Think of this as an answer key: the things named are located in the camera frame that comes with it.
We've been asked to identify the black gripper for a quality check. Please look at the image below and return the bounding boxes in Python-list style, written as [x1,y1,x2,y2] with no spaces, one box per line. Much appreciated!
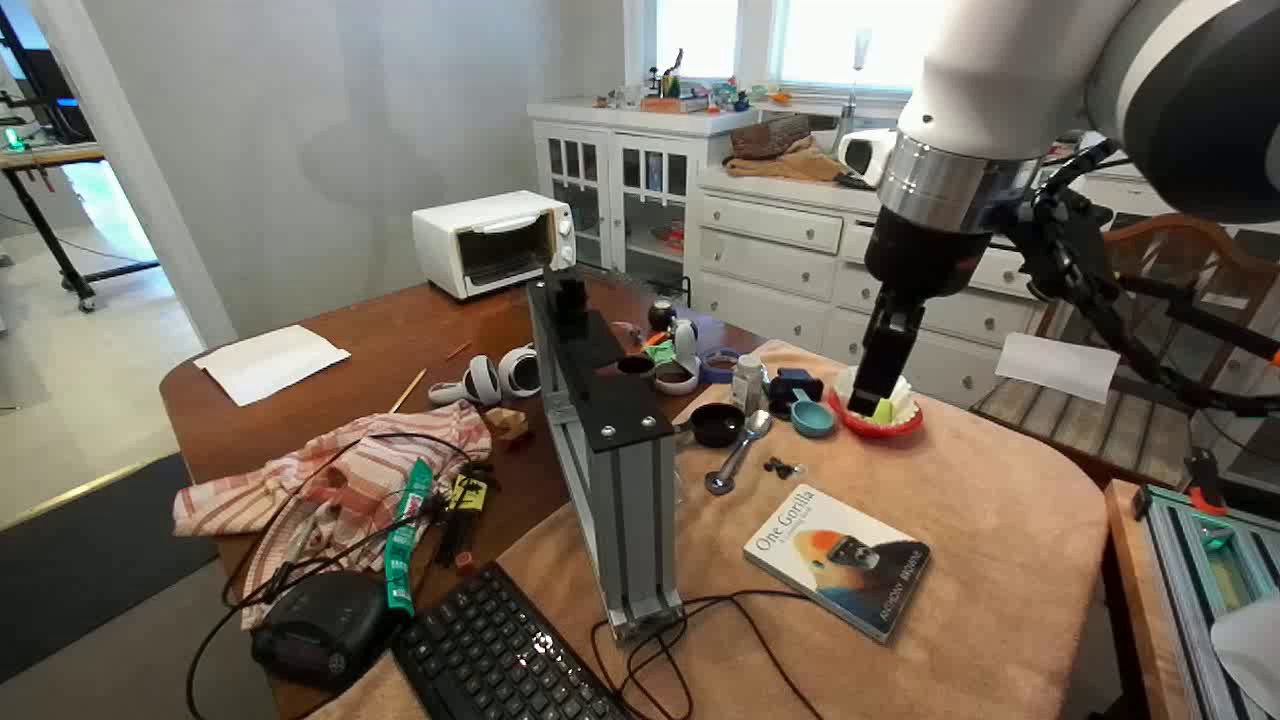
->
[843,202,995,421]

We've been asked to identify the red bowl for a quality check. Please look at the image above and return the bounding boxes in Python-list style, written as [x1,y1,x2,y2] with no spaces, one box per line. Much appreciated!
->
[825,374,927,449]

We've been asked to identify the glass salt shaker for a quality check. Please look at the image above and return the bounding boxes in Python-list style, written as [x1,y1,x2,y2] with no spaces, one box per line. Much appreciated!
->
[727,347,772,421]

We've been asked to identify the white drawer dresser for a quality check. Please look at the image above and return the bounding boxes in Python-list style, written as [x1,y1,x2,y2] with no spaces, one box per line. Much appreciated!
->
[690,163,1074,410]

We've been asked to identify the metal spoon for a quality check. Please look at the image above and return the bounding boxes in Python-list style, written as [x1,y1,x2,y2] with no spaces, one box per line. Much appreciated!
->
[699,404,782,501]

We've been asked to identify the black measuring cup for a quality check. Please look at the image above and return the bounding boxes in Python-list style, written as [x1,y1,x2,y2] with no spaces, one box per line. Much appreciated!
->
[684,399,747,450]

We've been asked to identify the white paper sheet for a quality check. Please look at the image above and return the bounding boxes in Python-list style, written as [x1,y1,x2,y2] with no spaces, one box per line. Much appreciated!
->
[192,319,355,410]
[994,328,1124,407]

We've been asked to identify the paperback book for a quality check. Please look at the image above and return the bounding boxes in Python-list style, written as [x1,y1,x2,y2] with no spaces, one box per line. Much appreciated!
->
[741,481,936,646]

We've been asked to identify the wooden chair striped cushion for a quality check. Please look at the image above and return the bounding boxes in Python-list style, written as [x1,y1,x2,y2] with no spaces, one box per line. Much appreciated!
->
[974,206,1280,496]

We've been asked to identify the white curved plastic holder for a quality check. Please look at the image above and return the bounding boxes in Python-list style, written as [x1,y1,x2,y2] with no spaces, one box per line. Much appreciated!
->
[651,312,709,399]

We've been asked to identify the beige towel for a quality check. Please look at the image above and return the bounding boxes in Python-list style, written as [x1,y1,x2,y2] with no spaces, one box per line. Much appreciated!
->
[307,334,1111,720]

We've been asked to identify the brown basket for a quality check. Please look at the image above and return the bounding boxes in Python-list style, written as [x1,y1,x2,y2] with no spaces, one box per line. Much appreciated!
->
[719,108,850,189]

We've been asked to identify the white glass door cabinet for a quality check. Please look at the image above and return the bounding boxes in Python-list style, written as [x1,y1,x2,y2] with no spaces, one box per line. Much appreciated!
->
[524,99,757,307]

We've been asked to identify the black mounting pole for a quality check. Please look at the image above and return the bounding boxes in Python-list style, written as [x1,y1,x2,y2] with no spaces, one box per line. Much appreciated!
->
[1116,264,1280,360]

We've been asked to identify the wooden platform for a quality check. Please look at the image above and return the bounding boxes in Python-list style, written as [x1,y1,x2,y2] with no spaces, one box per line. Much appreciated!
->
[1099,477,1205,720]

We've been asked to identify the brown round nut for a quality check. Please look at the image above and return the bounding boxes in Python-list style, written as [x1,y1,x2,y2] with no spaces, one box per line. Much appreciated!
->
[479,404,537,449]

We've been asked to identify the white headphones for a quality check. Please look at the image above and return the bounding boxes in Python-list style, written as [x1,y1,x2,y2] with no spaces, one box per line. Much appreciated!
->
[425,344,547,410]

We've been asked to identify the white toaster oven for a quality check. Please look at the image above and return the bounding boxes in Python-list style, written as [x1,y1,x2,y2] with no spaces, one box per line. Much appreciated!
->
[410,189,580,304]

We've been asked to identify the yellow black tag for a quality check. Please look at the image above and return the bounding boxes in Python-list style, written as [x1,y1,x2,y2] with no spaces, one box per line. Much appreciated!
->
[441,466,493,521]

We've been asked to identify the wooden pencil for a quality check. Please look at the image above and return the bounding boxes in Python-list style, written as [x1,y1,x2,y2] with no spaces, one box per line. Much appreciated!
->
[385,365,432,421]

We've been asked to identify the black keyboard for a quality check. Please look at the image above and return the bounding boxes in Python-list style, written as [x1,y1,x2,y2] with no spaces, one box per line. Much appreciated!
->
[389,561,634,720]

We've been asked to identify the green plastic tool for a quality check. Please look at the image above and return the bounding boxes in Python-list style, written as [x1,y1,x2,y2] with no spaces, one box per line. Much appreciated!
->
[381,457,441,619]

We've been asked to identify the pink striped cloth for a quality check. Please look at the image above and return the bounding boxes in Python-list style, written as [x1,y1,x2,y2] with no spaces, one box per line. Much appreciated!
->
[171,399,497,631]

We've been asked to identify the black clock radio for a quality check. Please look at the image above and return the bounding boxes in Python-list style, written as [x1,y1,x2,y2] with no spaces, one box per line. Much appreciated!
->
[249,567,400,693]

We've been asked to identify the wooden desk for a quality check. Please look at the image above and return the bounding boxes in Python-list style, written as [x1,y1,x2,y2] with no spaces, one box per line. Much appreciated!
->
[0,122,163,317]

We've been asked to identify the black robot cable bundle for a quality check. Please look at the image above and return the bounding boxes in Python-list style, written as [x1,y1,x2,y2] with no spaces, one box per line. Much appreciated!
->
[994,131,1280,421]

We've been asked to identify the black table cables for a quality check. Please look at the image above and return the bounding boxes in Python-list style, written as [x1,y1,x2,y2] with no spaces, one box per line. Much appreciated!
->
[580,578,829,720]

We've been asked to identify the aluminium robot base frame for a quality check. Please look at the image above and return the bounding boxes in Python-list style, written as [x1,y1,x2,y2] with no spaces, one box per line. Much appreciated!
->
[1132,481,1280,720]

